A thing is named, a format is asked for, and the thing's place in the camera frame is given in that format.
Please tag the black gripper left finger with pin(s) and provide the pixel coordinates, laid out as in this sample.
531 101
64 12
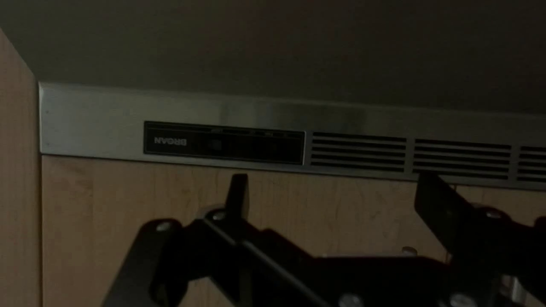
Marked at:
236 196

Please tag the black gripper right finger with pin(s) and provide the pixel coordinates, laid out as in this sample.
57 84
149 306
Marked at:
437 205

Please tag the black hood control panel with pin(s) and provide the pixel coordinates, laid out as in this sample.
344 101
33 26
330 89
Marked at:
228 144

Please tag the wooden cabinet above hood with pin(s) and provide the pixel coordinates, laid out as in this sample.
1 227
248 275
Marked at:
142 198

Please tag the stainless steel range hood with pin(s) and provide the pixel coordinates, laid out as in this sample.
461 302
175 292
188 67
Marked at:
113 120

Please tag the long wooden wall cabinet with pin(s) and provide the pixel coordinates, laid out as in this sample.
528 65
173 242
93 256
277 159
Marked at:
18 171

